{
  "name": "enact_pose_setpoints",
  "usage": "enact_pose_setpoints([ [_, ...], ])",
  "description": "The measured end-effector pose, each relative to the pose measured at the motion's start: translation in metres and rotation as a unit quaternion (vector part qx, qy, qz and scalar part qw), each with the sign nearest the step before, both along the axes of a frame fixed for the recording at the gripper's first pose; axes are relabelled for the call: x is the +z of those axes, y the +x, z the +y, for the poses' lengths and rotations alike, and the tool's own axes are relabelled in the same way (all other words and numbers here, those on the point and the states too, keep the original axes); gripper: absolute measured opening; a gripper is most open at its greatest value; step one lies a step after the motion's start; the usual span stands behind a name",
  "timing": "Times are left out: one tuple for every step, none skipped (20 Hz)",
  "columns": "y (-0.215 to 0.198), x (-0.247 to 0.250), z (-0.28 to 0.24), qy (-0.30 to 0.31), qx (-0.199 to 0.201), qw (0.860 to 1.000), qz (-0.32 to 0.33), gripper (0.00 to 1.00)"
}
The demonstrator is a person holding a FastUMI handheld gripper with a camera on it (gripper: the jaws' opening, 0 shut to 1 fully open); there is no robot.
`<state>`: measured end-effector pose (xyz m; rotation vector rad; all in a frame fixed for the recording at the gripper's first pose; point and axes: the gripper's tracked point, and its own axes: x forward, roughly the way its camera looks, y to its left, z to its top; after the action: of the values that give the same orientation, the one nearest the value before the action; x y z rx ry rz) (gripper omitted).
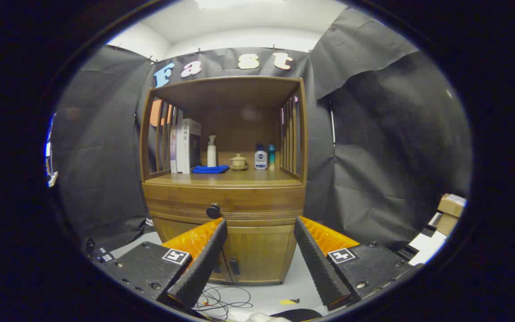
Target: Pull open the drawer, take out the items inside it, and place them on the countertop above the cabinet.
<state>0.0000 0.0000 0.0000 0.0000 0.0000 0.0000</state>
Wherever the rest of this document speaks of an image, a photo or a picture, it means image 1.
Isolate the cardboard box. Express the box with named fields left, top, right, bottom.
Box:
left=439, top=193, right=467, bottom=218
left=436, top=214, right=459, bottom=237

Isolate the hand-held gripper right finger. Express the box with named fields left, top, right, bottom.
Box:
left=293, top=216, right=421, bottom=311

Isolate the blue cloth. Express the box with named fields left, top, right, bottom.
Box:
left=192, top=165, right=230, bottom=174

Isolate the lilac book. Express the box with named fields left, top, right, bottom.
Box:
left=170, top=125, right=178, bottom=173

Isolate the black electronic device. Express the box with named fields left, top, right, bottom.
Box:
left=85, top=239, right=117, bottom=265

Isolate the wooden countertop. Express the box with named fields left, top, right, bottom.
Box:
left=145, top=163, right=304, bottom=187

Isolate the white lotion bottle blue cap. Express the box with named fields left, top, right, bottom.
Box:
left=254, top=144, right=268, bottom=170

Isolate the white rounded object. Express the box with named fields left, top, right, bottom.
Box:
left=245, top=312, right=291, bottom=322

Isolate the wooden cabinet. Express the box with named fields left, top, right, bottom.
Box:
left=139, top=76, right=308, bottom=286

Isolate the wooden drawer with black knob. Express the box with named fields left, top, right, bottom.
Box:
left=143, top=185, right=306, bottom=223

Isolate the white book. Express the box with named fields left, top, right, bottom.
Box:
left=176, top=119, right=202, bottom=174

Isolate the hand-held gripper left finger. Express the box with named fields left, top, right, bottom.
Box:
left=101, top=218, right=228, bottom=314

